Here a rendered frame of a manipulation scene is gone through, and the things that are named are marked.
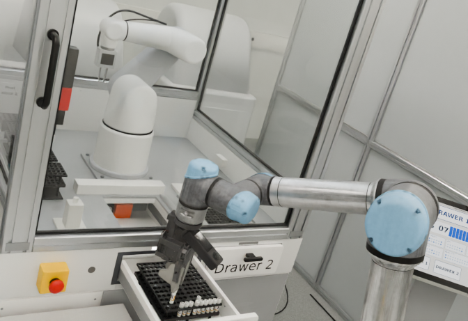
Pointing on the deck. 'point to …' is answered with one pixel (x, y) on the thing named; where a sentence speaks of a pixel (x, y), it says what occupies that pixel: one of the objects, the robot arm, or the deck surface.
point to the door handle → (50, 69)
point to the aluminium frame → (39, 52)
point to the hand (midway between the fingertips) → (177, 287)
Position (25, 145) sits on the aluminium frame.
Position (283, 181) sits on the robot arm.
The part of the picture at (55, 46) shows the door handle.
